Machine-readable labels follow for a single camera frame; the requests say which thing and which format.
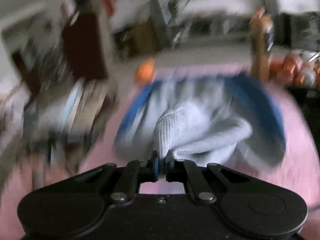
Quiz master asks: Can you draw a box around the grey and blue hoodie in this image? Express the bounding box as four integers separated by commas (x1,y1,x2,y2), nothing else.
114,75,286,168

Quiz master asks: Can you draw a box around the amber drink bottle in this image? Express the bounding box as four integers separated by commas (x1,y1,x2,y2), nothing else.
249,7,274,82

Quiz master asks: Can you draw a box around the pink tablecloth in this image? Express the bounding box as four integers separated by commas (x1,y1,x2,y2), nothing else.
0,63,320,240

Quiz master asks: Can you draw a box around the white TV stand shelf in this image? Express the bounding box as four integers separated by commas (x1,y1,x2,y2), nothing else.
167,0,261,48

